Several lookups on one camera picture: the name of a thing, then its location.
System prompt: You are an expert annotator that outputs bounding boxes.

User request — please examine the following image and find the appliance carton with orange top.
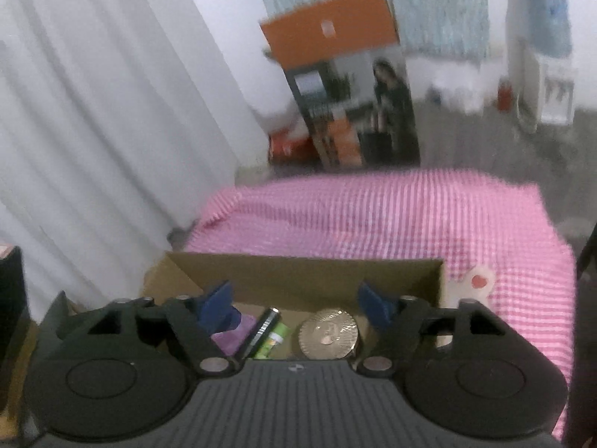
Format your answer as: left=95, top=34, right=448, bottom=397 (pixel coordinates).
left=259, top=0, right=423, bottom=169

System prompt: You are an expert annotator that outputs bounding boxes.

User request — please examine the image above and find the teal patterned hanging cloth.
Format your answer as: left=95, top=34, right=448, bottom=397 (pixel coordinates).
left=252, top=0, right=504, bottom=62

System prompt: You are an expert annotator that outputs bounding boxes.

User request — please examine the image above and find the white toy with red heart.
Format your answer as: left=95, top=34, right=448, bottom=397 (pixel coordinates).
left=436, top=264, right=495, bottom=348

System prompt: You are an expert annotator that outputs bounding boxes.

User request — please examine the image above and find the red carton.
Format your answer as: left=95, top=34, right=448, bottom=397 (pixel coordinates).
left=268, top=130, right=322, bottom=166

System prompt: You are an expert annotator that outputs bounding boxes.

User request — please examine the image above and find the blue water bottle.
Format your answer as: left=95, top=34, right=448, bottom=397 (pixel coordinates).
left=525, top=0, right=572, bottom=57

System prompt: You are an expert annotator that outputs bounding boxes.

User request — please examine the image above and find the black cylinder with metal cap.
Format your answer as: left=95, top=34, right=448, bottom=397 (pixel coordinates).
left=240, top=307, right=282, bottom=360

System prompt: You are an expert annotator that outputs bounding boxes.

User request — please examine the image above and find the brown cardboard box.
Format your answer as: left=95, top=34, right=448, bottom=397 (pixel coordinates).
left=142, top=251, right=446, bottom=361

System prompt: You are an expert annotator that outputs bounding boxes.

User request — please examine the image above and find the white curtain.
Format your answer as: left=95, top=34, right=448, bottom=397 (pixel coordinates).
left=0, top=0, right=264, bottom=318

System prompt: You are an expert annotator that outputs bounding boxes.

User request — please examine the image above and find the white water dispenser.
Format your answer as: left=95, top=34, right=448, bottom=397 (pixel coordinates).
left=506, top=0, right=576, bottom=127

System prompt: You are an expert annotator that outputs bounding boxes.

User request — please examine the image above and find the white plastic bag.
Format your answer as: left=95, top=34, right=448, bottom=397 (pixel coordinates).
left=426, top=63, right=488, bottom=113

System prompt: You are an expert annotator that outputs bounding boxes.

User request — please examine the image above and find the lilac plastic toy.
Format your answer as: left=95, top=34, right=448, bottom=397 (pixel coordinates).
left=210, top=312, right=257, bottom=358

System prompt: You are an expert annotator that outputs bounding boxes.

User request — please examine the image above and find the pink gingham cloth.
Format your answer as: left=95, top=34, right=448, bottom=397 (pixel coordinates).
left=184, top=168, right=576, bottom=439

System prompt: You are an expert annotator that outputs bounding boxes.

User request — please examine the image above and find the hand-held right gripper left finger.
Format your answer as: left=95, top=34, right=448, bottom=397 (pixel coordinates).
left=86, top=281, right=241, bottom=378

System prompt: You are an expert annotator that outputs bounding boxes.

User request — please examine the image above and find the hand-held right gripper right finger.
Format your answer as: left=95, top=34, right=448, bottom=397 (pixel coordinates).
left=357, top=280, right=509, bottom=377

